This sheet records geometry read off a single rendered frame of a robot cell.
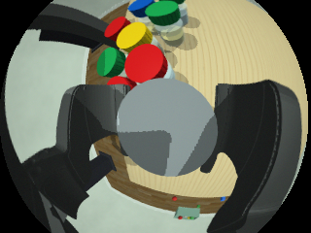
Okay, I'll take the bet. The yellow bottle cap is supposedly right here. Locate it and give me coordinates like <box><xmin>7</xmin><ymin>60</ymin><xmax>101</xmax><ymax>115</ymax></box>
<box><xmin>117</xmin><ymin>22</ymin><xmax>166</xmax><ymax>57</ymax></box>

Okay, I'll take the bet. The glass bottle with grey cap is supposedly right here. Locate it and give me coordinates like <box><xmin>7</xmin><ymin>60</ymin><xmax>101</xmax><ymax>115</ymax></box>
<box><xmin>117</xmin><ymin>78</ymin><xmax>218</xmax><ymax>177</ymax></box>

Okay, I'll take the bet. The clear glass bottle with green cap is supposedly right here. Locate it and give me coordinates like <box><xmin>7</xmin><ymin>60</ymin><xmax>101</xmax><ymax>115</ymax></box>
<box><xmin>97</xmin><ymin>48</ymin><xmax>128</xmax><ymax>78</ymax></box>

